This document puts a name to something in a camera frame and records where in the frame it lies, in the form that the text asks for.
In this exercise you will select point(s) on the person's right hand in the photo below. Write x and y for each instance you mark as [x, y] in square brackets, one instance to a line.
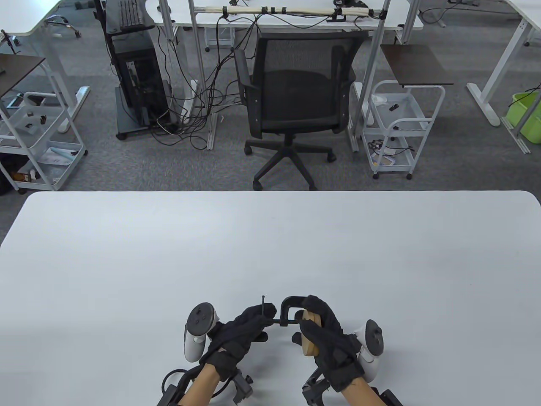
[336, 349]

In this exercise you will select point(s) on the person's left hand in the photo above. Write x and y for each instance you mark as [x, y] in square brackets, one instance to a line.
[236, 338]

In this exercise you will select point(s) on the white and black controller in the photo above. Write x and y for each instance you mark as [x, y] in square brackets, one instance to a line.
[372, 336]
[199, 323]

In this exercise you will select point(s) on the white rolling cabinet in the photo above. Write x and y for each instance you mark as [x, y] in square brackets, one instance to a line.
[219, 39]

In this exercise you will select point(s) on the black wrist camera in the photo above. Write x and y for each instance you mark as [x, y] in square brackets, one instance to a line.
[243, 385]
[315, 390]

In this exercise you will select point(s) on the black computer tower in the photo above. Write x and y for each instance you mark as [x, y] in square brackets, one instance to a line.
[143, 84]

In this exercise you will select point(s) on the person's right forearm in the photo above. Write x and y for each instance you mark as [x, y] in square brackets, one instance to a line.
[359, 396]

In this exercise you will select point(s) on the black metal clamp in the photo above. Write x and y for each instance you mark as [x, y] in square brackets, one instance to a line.
[288, 309]

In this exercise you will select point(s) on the green plastic bin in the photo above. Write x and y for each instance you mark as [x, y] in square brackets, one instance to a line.
[528, 116]

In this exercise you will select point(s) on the black mesh office chair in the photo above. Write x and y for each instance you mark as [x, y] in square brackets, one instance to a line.
[296, 97]

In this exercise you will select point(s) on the black keyboard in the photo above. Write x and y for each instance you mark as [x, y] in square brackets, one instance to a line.
[129, 12]

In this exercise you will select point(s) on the white power strip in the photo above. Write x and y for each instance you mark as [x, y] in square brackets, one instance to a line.
[189, 105]

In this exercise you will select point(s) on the round wooden disc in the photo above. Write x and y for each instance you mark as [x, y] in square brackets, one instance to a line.
[310, 344]
[320, 318]

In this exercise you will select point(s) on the person's left forearm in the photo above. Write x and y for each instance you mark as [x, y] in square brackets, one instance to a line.
[203, 391]

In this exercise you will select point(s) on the white desk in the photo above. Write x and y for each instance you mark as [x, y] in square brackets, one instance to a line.
[296, 23]
[25, 17]
[504, 63]

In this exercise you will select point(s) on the brown side table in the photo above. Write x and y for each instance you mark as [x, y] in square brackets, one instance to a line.
[416, 65]
[17, 72]

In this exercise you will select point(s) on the aluminium floor rail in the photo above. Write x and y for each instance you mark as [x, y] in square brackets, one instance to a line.
[517, 136]

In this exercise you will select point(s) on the black wrist sensor box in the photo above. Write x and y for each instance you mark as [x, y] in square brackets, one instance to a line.
[171, 398]
[392, 399]

